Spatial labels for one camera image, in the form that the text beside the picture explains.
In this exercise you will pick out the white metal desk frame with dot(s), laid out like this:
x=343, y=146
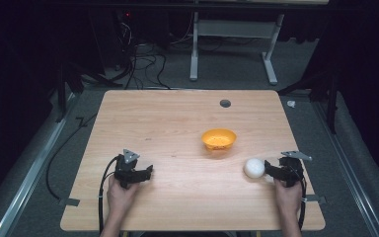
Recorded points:
x=233, y=29

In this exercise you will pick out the silver floor rail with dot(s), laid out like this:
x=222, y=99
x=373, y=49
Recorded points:
x=29, y=177
x=352, y=171

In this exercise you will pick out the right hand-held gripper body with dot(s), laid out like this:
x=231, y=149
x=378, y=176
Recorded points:
x=291, y=166

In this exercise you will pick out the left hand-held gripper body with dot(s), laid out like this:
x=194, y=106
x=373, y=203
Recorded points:
x=126, y=164

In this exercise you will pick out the grey tape strip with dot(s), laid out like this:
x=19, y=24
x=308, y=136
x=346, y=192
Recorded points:
x=317, y=199
x=69, y=201

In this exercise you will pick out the person's left hand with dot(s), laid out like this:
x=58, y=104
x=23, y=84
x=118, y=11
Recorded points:
x=121, y=197

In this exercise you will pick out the crumpled white paper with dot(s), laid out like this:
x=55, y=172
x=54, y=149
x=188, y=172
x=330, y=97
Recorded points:
x=291, y=104

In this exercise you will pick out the orange bowl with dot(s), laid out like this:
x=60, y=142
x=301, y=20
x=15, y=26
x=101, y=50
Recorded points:
x=218, y=139

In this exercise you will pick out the white ball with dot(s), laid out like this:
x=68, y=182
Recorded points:
x=254, y=168

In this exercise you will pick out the person's right hand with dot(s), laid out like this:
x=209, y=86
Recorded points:
x=288, y=197

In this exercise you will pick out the black metal stand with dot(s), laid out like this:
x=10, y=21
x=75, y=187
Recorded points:
x=329, y=95
x=66, y=79

